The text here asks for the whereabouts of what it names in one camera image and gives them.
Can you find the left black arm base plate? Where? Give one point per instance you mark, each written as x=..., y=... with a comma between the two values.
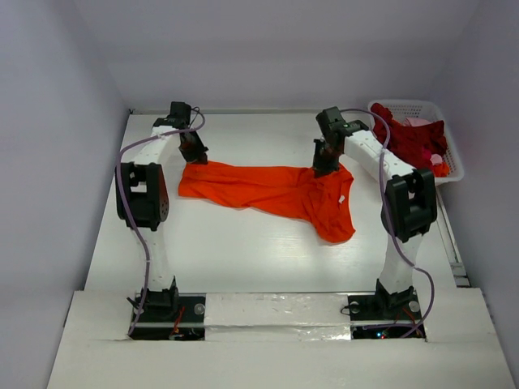
x=159, y=322

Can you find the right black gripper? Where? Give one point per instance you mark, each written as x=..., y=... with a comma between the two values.
x=324, y=160

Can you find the small orange garment in basket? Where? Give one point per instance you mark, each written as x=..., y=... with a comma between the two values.
x=440, y=170

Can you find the orange t shirt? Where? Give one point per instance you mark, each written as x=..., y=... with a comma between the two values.
x=290, y=192

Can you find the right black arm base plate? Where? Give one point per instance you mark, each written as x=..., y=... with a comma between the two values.
x=377, y=320

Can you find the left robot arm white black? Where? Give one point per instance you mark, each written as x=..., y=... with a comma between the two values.
x=143, y=201

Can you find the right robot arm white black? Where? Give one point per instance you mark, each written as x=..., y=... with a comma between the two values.
x=408, y=207

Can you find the dark red t shirt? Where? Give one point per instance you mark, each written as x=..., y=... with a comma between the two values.
x=421, y=146

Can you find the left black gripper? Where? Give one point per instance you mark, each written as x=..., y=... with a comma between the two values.
x=198, y=156

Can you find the pink garment in basket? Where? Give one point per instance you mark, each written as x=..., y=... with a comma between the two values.
x=415, y=122

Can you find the white plastic basket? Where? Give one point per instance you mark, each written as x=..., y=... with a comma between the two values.
x=402, y=108

